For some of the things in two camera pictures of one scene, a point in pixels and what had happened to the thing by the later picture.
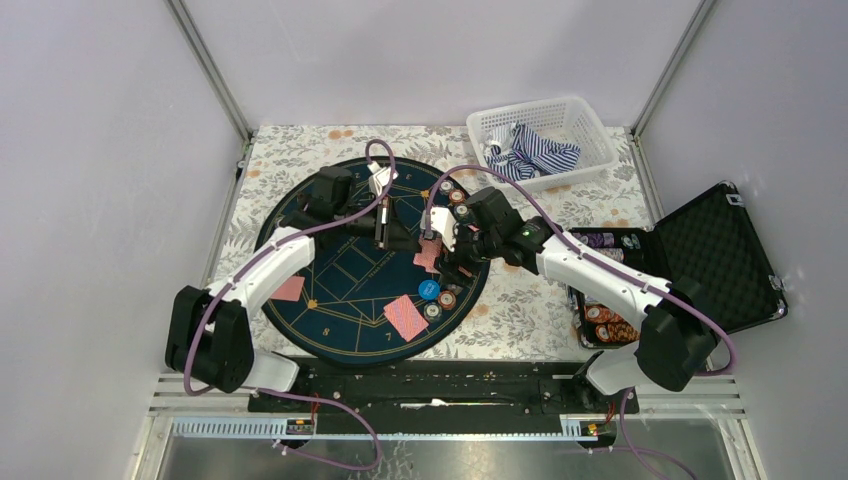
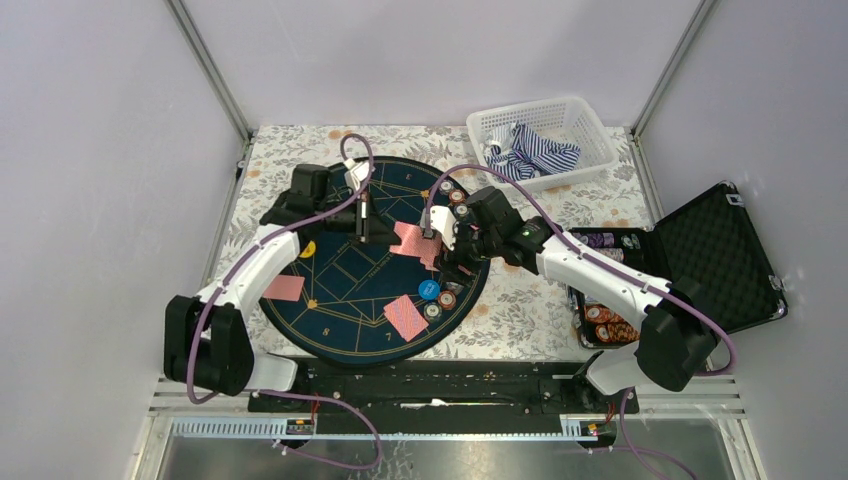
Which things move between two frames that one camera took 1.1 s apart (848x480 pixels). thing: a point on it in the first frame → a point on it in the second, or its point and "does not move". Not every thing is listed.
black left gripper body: x=361 y=225 → x=340 y=217
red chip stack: x=447 y=299 does not move
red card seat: x=290 y=289 does not move
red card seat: x=429 y=251 does not move
